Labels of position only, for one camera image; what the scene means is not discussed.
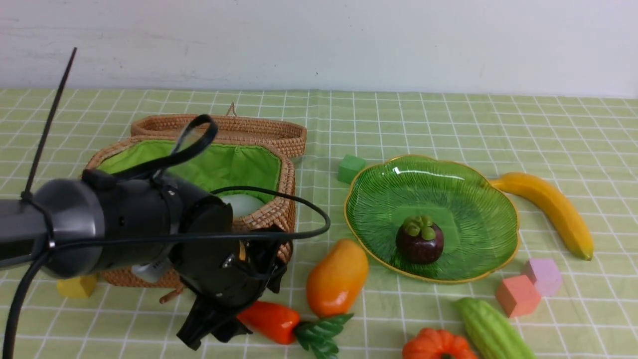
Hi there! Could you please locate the green glass leaf plate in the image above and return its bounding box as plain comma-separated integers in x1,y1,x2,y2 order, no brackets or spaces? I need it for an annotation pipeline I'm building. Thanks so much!
343,155,520,284

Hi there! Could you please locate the orange toy mango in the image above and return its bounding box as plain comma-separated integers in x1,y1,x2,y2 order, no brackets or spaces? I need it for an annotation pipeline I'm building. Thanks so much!
306,239,369,318

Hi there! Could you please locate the yellow toy banana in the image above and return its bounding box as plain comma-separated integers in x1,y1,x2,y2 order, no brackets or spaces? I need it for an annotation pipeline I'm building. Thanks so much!
489,172,595,261

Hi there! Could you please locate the orange toy pumpkin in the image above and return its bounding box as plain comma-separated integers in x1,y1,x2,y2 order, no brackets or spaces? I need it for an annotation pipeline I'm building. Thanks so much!
402,329,477,359

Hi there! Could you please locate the orange foam cube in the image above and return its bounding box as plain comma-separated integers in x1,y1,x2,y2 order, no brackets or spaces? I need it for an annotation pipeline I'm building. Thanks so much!
495,275,541,318

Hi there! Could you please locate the white toy radish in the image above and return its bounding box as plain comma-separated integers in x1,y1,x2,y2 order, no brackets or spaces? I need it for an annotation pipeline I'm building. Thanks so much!
219,193,264,218

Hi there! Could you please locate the pink foam cube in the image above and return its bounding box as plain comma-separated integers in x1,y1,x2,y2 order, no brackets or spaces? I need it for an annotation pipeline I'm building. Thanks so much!
521,258,563,296

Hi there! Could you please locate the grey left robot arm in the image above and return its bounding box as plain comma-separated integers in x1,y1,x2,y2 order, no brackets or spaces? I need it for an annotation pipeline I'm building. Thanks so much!
1,170,287,350

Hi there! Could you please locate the green foam cube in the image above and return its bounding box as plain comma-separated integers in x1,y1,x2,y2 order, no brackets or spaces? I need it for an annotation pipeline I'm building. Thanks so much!
337,154,367,184

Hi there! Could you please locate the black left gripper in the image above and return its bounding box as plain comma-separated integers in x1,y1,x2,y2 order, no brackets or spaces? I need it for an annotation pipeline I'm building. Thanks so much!
168,197,293,351

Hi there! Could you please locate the woven wicker basket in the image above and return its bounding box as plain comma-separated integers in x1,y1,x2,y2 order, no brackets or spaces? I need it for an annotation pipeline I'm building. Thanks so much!
82,136,297,304

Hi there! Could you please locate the woven wicker basket lid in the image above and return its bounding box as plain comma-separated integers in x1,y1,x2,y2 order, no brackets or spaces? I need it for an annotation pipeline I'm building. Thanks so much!
130,103,307,158

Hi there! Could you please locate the yellow foam cube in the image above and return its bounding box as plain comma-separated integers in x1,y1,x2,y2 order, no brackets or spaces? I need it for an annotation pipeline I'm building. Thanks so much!
56,274,98,299

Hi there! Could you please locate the black cable tie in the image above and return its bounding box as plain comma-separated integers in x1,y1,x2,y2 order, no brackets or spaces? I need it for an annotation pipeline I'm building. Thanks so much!
21,47,78,200

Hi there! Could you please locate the green toy chayote gourd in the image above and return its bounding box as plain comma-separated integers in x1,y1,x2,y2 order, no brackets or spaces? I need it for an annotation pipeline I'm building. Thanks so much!
454,297,536,359

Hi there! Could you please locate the purple toy mangosteen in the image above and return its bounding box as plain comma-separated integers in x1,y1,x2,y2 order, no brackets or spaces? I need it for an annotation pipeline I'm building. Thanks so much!
395,215,444,264

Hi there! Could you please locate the red toy carrot with leaves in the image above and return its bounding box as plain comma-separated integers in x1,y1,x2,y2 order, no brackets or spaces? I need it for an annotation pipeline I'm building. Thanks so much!
237,301,354,359

